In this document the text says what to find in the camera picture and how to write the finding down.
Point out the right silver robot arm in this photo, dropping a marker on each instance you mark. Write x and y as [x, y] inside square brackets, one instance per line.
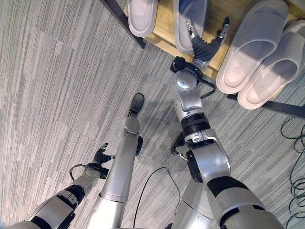
[205, 152]

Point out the wooden shoe rack black frame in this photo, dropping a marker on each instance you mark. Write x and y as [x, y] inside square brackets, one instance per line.
[164, 35]

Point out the white slipper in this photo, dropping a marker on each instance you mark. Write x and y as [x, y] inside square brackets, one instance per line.
[141, 16]
[274, 76]
[252, 47]
[183, 26]

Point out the left silver robot leg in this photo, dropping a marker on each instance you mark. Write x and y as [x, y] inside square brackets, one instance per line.
[121, 167]

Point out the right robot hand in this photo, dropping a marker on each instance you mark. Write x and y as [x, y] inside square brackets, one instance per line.
[204, 48]

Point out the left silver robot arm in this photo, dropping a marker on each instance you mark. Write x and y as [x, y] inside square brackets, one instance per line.
[64, 200]

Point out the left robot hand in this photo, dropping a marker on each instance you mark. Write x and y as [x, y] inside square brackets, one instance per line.
[101, 156]

